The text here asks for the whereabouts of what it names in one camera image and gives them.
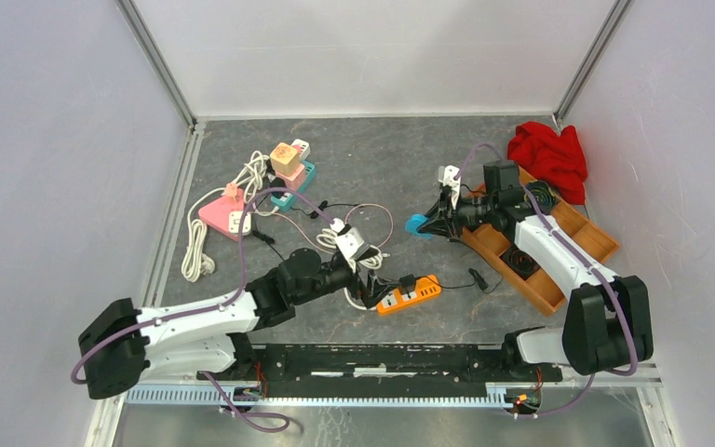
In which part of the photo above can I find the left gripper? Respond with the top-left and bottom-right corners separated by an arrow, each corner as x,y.
292,247 -> 399,307

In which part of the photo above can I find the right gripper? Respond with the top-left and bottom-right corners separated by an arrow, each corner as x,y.
417,188 -> 497,238

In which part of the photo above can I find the blue folding extension socket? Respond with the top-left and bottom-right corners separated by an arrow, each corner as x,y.
404,213 -> 434,239

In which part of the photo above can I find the orange power strip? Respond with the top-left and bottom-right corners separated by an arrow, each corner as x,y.
375,275 -> 443,316

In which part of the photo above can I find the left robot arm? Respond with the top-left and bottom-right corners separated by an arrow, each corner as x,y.
71,249 -> 393,400

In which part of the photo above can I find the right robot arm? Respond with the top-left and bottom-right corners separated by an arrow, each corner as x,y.
418,160 -> 654,380

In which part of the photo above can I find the pink plug adapter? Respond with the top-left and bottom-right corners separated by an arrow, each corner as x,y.
276,163 -> 307,191

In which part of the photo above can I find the black power adapter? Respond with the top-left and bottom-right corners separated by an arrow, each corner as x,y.
398,274 -> 417,295

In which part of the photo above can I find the orange divided tray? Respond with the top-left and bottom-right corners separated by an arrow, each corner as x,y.
459,166 -> 622,317

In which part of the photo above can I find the teal power strip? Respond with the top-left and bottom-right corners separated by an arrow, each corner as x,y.
268,161 -> 317,212

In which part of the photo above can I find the red cloth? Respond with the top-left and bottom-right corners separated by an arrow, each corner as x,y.
507,121 -> 588,206

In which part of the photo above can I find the small black adapter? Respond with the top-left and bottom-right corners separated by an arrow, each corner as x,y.
269,177 -> 286,198

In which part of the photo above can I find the wooden cube adapter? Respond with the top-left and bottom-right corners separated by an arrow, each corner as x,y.
269,142 -> 302,177

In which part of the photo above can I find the pink square power strip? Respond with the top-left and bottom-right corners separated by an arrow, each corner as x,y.
198,183 -> 252,240

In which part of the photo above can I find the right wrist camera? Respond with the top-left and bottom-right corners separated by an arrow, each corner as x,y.
438,165 -> 461,210

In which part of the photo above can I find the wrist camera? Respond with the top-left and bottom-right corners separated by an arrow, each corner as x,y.
335,223 -> 374,272
438,165 -> 461,210

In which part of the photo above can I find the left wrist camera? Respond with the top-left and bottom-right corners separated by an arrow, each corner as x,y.
335,223 -> 374,272

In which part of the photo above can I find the white power strip cord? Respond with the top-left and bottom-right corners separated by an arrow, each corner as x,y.
317,229 -> 385,312

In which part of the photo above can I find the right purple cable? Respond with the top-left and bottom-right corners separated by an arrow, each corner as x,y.
453,142 -> 640,421

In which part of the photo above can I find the purple cable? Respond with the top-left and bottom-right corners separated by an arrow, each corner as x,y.
453,142 -> 640,421
71,187 -> 346,433

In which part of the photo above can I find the black ring object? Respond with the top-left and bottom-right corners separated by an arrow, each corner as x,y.
501,246 -> 539,280

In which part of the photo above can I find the pink thin cable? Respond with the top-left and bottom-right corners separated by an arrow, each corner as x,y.
256,203 -> 396,257

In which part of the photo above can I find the black thin cable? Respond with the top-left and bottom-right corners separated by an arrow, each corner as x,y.
252,200 -> 365,261

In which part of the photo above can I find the dark green ring object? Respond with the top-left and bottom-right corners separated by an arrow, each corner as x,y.
526,181 -> 560,214

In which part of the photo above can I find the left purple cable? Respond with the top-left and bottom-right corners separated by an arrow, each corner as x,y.
71,187 -> 346,433

